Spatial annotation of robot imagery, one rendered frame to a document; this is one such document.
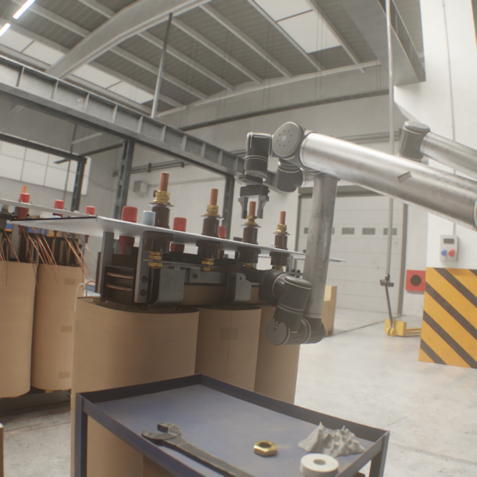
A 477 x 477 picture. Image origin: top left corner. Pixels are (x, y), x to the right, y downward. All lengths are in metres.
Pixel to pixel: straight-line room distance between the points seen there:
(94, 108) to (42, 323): 8.28
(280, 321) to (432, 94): 6.05
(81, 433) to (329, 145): 1.17
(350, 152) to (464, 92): 5.79
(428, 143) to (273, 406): 1.53
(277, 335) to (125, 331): 0.55
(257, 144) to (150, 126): 10.04
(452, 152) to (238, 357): 1.43
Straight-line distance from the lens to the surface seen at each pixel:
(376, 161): 1.25
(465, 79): 7.13
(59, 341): 3.05
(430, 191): 1.15
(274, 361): 2.07
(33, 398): 3.28
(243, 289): 1.77
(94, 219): 1.09
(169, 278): 1.43
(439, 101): 7.01
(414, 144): 2.14
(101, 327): 1.44
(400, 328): 8.90
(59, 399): 3.39
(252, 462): 0.82
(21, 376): 3.00
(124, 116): 11.23
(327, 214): 1.61
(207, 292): 1.73
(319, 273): 1.58
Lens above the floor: 1.26
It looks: 5 degrees up
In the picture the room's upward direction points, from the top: 5 degrees clockwise
